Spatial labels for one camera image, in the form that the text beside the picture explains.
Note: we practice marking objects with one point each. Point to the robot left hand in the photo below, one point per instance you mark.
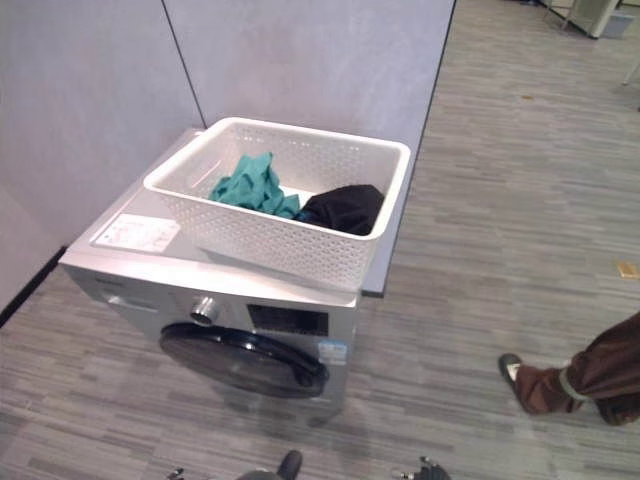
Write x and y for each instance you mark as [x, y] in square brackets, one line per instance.
[291, 464]

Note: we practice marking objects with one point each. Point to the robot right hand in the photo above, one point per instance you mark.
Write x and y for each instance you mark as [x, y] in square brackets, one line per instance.
[430, 470]

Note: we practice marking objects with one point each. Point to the dark round washer door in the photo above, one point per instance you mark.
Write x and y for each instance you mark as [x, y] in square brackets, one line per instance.
[240, 362]

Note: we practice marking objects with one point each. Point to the black washer display panel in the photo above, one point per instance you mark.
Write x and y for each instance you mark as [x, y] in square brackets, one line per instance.
[287, 320]

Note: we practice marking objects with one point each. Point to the chrome washer control knob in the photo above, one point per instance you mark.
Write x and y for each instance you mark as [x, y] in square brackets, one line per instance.
[204, 310]

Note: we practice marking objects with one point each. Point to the white perforated laundry basket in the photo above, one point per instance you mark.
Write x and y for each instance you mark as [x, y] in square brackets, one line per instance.
[280, 250]

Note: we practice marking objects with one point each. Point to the blue energy sticker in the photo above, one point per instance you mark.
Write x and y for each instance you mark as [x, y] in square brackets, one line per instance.
[332, 352]

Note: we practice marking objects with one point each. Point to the person's shoe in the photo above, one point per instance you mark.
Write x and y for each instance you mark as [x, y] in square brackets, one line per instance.
[509, 367]

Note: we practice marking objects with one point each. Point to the person's leg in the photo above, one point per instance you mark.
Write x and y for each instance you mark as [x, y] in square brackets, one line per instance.
[595, 375]

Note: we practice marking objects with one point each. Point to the silver front-load washing machine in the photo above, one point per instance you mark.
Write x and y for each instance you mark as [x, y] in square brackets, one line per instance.
[150, 270]

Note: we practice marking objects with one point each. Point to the black cloth garment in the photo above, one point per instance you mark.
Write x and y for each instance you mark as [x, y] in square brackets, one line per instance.
[347, 207]

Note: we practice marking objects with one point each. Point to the white instruction label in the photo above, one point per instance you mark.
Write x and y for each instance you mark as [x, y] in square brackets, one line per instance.
[135, 232]

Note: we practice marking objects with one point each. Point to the teal cloth garment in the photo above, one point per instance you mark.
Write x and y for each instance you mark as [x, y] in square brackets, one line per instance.
[247, 187]

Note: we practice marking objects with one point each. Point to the white furniture leg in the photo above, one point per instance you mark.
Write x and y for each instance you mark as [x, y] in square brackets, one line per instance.
[631, 67]

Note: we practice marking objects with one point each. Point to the white cabinet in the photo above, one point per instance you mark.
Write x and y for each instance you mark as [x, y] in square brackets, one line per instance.
[580, 15]

